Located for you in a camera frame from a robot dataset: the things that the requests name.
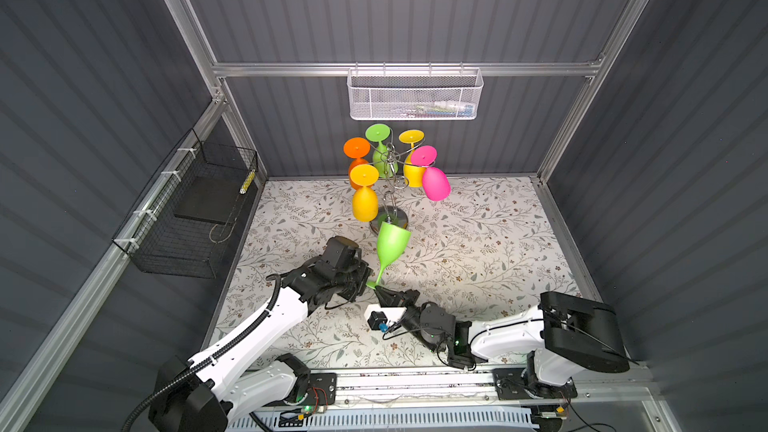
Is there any green wine glass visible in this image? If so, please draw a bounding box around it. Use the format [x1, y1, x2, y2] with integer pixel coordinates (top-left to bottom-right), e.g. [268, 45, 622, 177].
[366, 221, 412, 289]
[365, 123, 397, 178]

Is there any pink wine glass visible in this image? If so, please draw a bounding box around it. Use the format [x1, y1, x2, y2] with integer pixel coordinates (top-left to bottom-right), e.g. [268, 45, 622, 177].
[408, 146, 452, 202]

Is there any chrome wine glass rack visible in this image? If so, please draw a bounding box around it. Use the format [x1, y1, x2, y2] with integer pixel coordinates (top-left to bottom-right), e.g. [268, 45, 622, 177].
[370, 129, 424, 235]

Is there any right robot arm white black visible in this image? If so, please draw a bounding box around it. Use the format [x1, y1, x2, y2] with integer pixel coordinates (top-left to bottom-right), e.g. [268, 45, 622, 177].
[364, 287, 633, 395]

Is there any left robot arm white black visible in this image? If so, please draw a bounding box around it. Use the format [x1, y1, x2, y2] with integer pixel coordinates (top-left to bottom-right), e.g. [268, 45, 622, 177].
[138, 236, 372, 431]

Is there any front yellow wine glass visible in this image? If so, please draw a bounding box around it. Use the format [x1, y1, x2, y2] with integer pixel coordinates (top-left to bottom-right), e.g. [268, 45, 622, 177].
[349, 164, 380, 222]

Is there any yellow wine glass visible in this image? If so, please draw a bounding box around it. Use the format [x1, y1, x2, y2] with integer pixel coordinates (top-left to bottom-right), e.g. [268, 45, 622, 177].
[349, 164, 380, 222]
[398, 128, 428, 189]

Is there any back yellow wine glass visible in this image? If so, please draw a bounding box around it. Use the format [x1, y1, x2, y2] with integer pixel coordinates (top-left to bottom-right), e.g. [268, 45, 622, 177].
[398, 128, 428, 189]

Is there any orange wine glass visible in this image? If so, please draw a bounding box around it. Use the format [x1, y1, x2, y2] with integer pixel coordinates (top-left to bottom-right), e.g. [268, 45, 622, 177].
[343, 137, 371, 190]

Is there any yellow marker in basket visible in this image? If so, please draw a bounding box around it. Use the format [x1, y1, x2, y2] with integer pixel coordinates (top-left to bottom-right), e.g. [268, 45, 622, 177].
[239, 170, 256, 195]

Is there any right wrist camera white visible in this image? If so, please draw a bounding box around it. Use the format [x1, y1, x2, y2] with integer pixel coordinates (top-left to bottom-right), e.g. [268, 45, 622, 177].
[364, 304, 406, 332]

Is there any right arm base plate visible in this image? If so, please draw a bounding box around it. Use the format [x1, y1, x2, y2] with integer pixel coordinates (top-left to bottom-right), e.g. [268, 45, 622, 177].
[491, 367, 578, 400]

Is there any white vented cable duct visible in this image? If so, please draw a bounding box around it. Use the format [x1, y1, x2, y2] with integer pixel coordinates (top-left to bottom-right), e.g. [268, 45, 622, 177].
[256, 406, 540, 431]

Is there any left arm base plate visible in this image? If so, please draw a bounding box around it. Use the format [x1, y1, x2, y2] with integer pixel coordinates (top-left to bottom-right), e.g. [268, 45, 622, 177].
[266, 372, 338, 407]

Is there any black wire basket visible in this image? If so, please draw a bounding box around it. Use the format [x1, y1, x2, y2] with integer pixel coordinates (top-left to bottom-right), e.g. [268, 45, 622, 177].
[113, 132, 258, 279]

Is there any white wire mesh basket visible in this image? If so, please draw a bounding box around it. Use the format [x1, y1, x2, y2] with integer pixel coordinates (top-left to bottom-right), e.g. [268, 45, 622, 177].
[346, 67, 484, 121]

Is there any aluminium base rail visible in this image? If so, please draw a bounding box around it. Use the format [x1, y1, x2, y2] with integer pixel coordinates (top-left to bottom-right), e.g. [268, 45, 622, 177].
[173, 362, 655, 409]

